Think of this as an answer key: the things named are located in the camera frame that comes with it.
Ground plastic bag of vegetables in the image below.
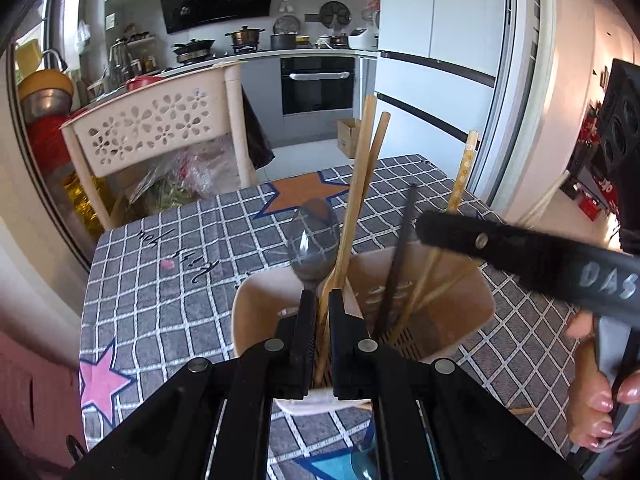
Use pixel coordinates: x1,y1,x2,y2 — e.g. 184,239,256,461
127,137,241,213

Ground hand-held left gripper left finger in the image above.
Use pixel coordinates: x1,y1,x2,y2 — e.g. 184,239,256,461
75,290,319,480

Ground beige perforated storage rack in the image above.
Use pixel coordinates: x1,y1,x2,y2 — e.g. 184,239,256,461
60,60,258,231

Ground red bowl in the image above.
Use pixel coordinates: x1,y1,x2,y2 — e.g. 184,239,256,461
125,75,163,92

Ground person's right hand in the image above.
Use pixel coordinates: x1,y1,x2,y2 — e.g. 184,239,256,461
565,310,640,453

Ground beige plastic utensil holder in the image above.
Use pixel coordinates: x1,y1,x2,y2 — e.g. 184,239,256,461
231,247,497,416

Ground red container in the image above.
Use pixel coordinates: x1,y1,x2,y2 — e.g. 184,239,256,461
27,115,76,176

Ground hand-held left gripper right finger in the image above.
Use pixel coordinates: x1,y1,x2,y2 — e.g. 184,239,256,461
329,288,582,480

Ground red wall decorations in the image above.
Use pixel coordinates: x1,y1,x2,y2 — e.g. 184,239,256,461
560,100,621,221

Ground white refrigerator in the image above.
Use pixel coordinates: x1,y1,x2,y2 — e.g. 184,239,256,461
372,0,516,181

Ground round wire rack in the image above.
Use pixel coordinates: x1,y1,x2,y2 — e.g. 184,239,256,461
320,1,353,28

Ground white rice cooker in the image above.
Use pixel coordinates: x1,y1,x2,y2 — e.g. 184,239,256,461
348,27,378,51

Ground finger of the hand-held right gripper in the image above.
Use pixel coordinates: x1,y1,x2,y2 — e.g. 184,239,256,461
599,58,640,255
415,209,552,292

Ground grey kitchen counter cabinet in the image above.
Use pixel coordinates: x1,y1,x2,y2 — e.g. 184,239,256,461
160,50,381,151

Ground orange basin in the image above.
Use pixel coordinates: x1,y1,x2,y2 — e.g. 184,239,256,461
17,69,76,116

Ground bamboo chopstick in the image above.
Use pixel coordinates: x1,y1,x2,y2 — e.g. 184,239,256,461
312,95,378,388
320,111,392,311
390,130,480,336

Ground pink plastic chair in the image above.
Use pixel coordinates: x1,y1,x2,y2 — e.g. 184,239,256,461
0,330,88,480

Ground metal kettle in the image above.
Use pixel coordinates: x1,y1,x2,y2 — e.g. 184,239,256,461
109,37,132,81

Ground gold foil bag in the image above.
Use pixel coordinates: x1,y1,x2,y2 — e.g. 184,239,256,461
62,170,108,238

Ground grey checked tablecloth with stars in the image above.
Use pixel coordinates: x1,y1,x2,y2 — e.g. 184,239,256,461
79,154,596,480

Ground metal kitchen faucet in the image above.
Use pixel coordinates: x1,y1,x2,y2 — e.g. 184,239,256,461
40,49,68,73

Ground black wok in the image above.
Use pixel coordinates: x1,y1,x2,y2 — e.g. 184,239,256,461
171,37,217,63

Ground brown cooking pot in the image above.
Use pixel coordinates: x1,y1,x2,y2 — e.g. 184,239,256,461
225,25,266,47

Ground black built-in oven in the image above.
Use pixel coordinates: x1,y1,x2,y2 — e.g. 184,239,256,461
280,56,357,117

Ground cardboard box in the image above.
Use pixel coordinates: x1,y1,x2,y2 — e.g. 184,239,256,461
336,118,363,158

